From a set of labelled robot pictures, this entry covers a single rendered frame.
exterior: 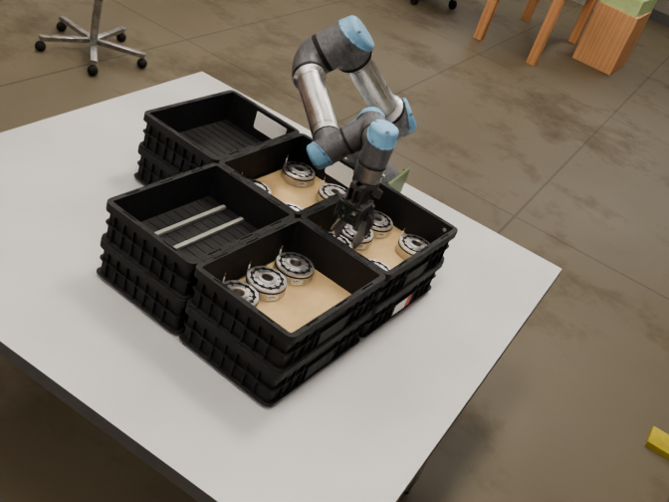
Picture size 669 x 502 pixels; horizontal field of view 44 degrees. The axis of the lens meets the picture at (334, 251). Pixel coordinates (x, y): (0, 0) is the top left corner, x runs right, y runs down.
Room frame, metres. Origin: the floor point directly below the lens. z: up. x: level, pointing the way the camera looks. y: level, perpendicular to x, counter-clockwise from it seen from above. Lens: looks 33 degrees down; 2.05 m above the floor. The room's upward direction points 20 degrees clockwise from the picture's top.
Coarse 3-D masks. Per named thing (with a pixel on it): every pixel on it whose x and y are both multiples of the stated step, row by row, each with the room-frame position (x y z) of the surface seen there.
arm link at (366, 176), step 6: (354, 168) 1.86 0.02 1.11; (360, 168) 1.84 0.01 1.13; (366, 168) 1.91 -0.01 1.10; (354, 174) 1.85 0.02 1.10; (360, 174) 1.84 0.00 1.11; (366, 174) 1.83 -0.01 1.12; (372, 174) 1.84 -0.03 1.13; (378, 174) 1.84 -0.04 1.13; (360, 180) 1.84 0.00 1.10; (366, 180) 1.83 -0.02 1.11; (372, 180) 1.84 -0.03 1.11; (378, 180) 1.85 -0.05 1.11
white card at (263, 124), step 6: (258, 114) 2.40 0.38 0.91; (258, 120) 2.40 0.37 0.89; (264, 120) 2.39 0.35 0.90; (270, 120) 2.38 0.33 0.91; (258, 126) 2.39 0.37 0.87; (264, 126) 2.39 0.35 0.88; (270, 126) 2.38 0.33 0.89; (276, 126) 2.37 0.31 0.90; (282, 126) 2.36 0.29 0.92; (264, 132) 2.38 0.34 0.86; (270, 132) 2.37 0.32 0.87; (276, 132) 2.36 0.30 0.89; (282, 132) 2.35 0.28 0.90
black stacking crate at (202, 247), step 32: (160, 192) 1.78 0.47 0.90; (192, 192) 1.89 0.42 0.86; (224, 192) 1.94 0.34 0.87; (160, 224) 1.75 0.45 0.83; (192, 224) 1.80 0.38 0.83; (256, 224) 1.89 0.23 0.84; (128, 256) 1.58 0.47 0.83; (160, 256) 1.55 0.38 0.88; (192, 256) 1.66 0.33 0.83; (192, 288) 1.53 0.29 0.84
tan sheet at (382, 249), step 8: (392, 232) 2.11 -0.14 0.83; (400, 232) 2.13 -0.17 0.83; (376, 240) 2.04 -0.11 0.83; (384, 240) 2.05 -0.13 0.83; (392, 240) 2.07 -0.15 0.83; (368, 248) 1.98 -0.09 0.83; (376, 248) 2.00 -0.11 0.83; (384, 248) 2.01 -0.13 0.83; (392, 248) 2.03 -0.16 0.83; (368, 256) 1.94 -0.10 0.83; (376, 256) 1.96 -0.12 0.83; (384, 256) 1.97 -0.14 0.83; (392, 256) 1.99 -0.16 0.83; (392, 264) 1.95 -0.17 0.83
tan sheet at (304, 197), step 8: (264, 176) 2.17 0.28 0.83; (272, 176) 2.19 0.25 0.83; (280, 176) 2.20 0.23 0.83; (272, 184) 2.14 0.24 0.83; (280, 184) 2.16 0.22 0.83; (288, 184) 2.17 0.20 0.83; (312, 184) 2.22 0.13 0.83; (320, 184) 2.24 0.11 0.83; (272, 192) 2.10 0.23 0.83; (280, 192) 2.11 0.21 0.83; (288, 192) 2.13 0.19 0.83; (296, 192) 2.14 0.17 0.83; (304, 192) 2.16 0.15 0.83; (312, 192) 2.18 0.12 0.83; (288, 200) 2.08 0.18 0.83; (296, 200) 2.10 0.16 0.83; (304, 200) 2.11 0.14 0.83; (312, 200) 2.13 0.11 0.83
